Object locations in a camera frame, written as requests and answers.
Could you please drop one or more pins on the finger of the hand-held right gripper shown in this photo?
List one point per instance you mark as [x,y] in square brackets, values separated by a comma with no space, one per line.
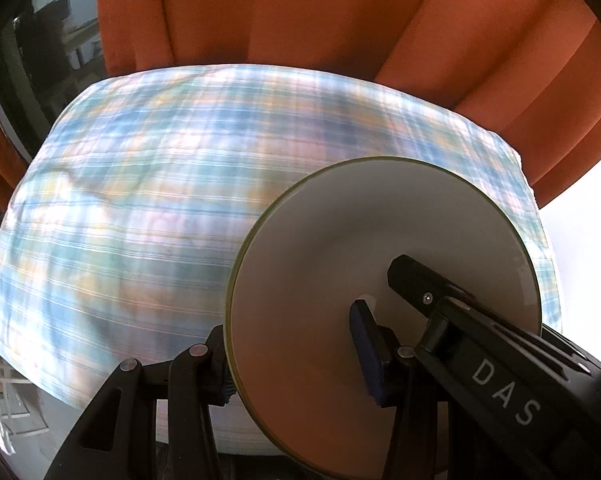
[415,280]

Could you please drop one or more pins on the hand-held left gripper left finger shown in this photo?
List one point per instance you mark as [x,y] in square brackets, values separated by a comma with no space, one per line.
[208,365]

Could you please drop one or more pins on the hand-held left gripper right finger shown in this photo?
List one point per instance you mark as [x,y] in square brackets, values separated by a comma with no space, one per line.
[368,355]

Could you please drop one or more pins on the white bowl grey floral pattern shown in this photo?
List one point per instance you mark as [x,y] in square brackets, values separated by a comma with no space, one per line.
[320,285]

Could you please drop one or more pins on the pastel plaid tablecloth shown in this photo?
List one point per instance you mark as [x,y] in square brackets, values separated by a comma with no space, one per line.
[130,210]

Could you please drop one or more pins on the dark glass window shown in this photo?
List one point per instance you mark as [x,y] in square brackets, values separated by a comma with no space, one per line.
[40,35]

